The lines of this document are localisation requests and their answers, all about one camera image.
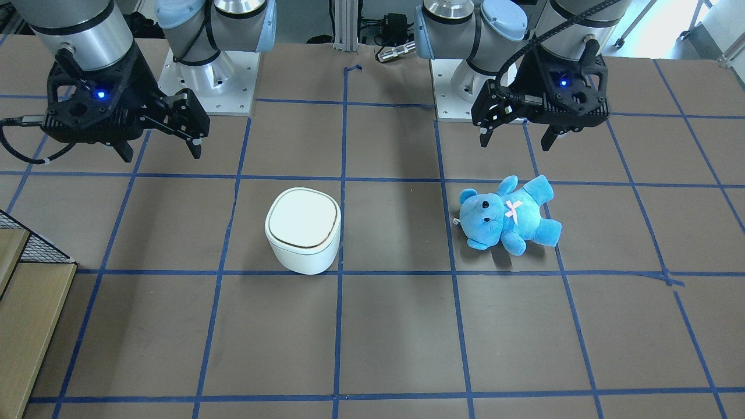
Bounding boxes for black gripper, image-left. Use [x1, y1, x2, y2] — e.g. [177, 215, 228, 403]
[43, 42, 210, 164]

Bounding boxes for black gripper, image-right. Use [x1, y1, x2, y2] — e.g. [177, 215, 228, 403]
[471, 39, 610, 152]

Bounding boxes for blue teddy bear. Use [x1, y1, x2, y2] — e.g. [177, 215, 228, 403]
[453, 175, 562, 255]

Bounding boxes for silver cylindrical connector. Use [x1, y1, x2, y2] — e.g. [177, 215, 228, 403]
[375, 41, 417, 64]

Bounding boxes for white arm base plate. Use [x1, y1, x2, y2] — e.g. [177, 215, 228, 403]
[430, 59, 493, 123]
[158, 51, 262, 116]

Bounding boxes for wooden shelf with wire mesh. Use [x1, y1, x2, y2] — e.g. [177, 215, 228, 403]
[1, 211, 77, 418]

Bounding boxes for aluminium frame post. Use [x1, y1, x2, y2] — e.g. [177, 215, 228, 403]
[329, 1, 363, 54]

